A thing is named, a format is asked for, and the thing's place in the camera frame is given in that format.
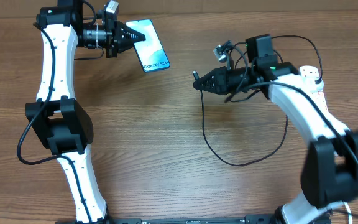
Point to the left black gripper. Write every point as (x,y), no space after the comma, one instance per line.
(116,30)

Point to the white charger plug adapter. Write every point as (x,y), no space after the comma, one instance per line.
(313,84)

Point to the blue Galaxy S24+ smartphone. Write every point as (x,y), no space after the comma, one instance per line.
(150,52)

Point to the white power strip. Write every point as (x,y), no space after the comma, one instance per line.
(310,75)

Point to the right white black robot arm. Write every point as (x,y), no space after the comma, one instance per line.
(329,179)

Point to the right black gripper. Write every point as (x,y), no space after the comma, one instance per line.
(221,81)

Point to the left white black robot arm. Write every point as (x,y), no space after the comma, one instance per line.
(60,123)

